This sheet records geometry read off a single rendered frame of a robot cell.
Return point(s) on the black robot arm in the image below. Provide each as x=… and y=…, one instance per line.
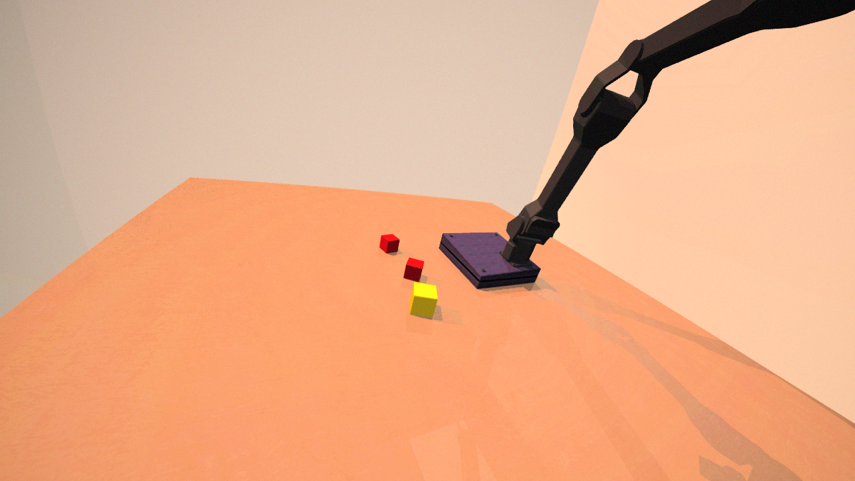
x=603, y=114

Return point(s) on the red cube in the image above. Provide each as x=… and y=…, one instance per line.
x=389, y=243
x=413, y=269

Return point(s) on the yellow cube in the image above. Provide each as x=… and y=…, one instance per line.
x=423, y=300

